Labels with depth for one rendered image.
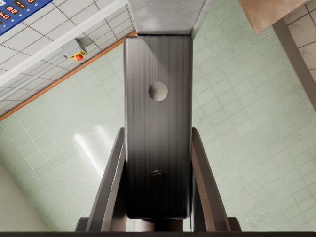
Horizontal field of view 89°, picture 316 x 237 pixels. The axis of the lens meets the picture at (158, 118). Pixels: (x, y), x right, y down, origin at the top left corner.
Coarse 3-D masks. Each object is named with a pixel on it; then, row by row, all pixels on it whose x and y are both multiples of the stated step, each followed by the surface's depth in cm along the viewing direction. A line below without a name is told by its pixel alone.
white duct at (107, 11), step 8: (120, 0) 86; (104, 8) 86; (112, 8) 87; (96, 16) 86; (104, 16) 90; (80, 24) 86; (88, 24) 88; (72, 32) 87; (80, 32) 91; (56, 40) 87; (64, 40) 89; (48, 48) 88; (56, 48) 92; (32, 56) 88; (40, 56) 90; (24, 64) 89; (32, 64) 92; (8, 72) 88; (16, 72) 91; (0, 80) 89; (8, 80) 93
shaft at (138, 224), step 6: (138, 222) 9; (144, 222) 8; (150, 222) 8; (168, 222) 8; (174, 222) 8; (180, 222) 9; (138, 228) 9; (144, 228) 8; (150, 228) 8; (156, 228) 8; (162, 228) 8; (168, 228) 8; (174, 228) 8; (180, 228) 9
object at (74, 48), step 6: (72, 42) 95; (78, 42) 97; (66, 48) 95; (72, 48) 95; (78, 48) 95; (84, 48) 103; (66, 54) 96; (72, 54) 96; (78, 54) 99; (84, 54) 103
